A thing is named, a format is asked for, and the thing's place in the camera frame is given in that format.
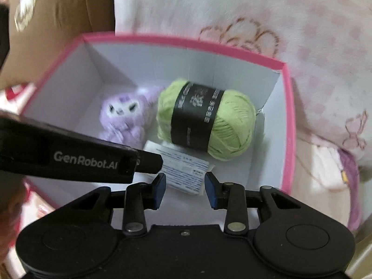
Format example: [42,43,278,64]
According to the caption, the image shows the green yarn ball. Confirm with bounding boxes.
[156,78,258,162]

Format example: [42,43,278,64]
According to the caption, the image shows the pink cardboard box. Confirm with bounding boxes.
[22,32,297,210]

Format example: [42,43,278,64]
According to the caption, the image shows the pink checked pillow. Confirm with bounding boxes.
[112,0,372,157]

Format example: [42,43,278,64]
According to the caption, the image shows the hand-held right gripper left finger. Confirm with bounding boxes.
[70,173,167,236]

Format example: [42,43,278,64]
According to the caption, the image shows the red bear printed blanket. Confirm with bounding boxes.
[0,83,365,271]

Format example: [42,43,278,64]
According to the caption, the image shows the white packet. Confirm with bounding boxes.
[144,140,216,195]

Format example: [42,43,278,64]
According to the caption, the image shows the brown pillow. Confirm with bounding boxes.
[0,0,116,90]

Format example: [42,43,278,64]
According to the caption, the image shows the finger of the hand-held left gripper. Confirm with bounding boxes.
[132,149,164,175]

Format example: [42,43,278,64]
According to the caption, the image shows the purple plush toy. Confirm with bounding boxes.
[98,85,167,146]

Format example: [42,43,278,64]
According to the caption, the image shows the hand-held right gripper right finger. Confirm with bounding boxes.
[205,172,302,235]

